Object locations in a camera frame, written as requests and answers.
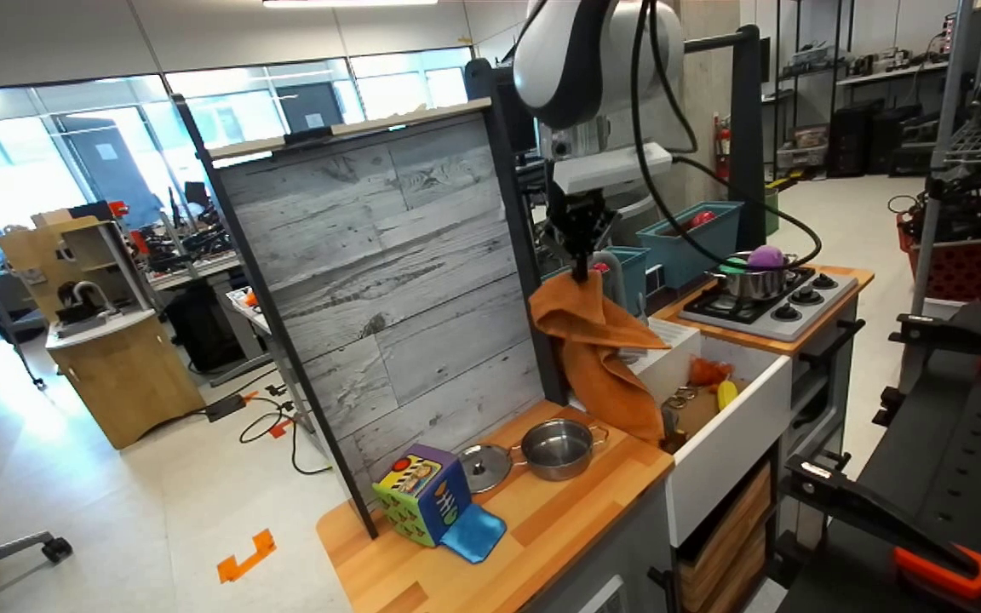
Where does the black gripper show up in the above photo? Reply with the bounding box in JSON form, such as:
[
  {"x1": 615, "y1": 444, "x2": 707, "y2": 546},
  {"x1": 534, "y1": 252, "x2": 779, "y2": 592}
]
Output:
[{"x1": 546, "y1": 185, "x2": 620, "y2": 285}]

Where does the orange towel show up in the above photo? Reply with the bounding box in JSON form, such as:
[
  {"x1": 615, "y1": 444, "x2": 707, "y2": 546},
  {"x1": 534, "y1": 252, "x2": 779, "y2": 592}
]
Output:
[{"x1": 524, "y1": 268, "x2": 670, "y2": 451}]

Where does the red fire extinguisher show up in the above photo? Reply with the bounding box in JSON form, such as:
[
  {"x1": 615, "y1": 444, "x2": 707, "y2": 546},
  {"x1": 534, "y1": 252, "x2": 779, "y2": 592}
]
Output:
[{"x1": 711, "y1": 112, "x2": 735, "y2": 185}]

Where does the purple ball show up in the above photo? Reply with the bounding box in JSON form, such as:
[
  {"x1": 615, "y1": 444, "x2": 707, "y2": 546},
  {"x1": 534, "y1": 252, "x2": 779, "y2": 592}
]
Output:
[{"x1": 745, "y1": 241, "x2": 789, "y2": 274}]

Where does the grey wood plank panel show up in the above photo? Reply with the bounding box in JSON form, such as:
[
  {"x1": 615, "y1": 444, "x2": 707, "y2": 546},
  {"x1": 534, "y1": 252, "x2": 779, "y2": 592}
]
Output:
[{"x1": 200, "y1": 100, "x2": 570, "y2": 538}]

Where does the small steel bowl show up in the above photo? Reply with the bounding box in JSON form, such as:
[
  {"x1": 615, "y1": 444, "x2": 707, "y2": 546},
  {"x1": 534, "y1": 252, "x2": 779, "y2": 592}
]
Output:
[{"x1": 519, "y1": 416, "x2": 599, "y2": 483}]

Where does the small steel lid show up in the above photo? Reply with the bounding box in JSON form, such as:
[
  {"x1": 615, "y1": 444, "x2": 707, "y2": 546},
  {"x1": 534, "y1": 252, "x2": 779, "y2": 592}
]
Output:
[{"x1": 455, "y1": 441, "x2": 519, "y2": 499}]

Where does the grey toy stove top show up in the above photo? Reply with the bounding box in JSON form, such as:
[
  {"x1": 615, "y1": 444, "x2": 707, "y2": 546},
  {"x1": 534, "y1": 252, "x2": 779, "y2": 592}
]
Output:
[{"x1": 674, "y1": 265, "x2": 861, "y2": 343}]

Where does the white toy sink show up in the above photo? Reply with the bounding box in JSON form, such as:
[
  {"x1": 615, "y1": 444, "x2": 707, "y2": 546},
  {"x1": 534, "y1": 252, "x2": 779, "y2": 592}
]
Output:
[{"x1": 622, "y1": 317, "x2": 798, "y2": 552}]

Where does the colourful toy cube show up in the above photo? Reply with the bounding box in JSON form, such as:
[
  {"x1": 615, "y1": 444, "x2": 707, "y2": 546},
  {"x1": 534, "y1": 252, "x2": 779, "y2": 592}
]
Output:
[{"x1": 367, "y1": 444, "x2": 473, "y2": 548}]

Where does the wooden top play kitchen cabinet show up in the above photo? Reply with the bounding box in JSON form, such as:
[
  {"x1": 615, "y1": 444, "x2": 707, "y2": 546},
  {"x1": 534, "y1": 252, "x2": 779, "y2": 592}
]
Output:
[{"x1": 318, "y1": 264, "x2": 879, "y2": 613}]

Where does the blue flat toy flap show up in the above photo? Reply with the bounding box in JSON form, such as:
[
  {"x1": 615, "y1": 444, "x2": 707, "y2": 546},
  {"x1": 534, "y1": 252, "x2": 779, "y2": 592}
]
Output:
[{"x1": 440, "y1": 504, "x2": 510, "y2": 568}]

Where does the red crate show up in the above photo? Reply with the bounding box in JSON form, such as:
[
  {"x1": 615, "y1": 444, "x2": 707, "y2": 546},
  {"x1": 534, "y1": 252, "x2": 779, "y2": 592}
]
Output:
[{"x1": 897, "y1": 214, "x2": 981, "y2": 311}]

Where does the black cart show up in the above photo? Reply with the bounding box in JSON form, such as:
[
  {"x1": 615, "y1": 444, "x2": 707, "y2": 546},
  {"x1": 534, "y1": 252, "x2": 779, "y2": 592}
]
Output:
[{"x1": 785, "y1": 301, "x2": 981, "y2": 613}]

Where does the wooden side cabinet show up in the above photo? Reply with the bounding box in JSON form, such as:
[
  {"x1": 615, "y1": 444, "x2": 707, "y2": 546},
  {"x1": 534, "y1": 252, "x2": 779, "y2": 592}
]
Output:
[{"x1": 44, "y1": 307, "x2": 203, "y2": 451}]

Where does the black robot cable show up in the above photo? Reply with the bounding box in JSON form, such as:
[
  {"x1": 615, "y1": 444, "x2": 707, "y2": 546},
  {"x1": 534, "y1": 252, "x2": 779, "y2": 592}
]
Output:
[{"x1": 622, "y1": 0, "x2": 825, "y2": 277}]

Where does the steel pot with handle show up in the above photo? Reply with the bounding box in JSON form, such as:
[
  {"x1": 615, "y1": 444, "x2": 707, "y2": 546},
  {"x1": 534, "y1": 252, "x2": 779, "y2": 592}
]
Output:
[{"x1": 719, "y1": 250, "x2": 794, "y2": 307}]

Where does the black floor cable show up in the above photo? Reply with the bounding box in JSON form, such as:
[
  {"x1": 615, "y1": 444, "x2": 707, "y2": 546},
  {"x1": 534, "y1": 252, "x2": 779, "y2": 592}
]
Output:
[{"x1": 200, "y1": 382, "x2": 335, "y2": 479}]

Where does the orange clamp handle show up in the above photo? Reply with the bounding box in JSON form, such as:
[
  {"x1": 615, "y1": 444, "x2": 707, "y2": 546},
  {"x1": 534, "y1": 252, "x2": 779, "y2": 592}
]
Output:
[{"x1": 890, "y1": 543, "x2": 981, "y2": 605}]

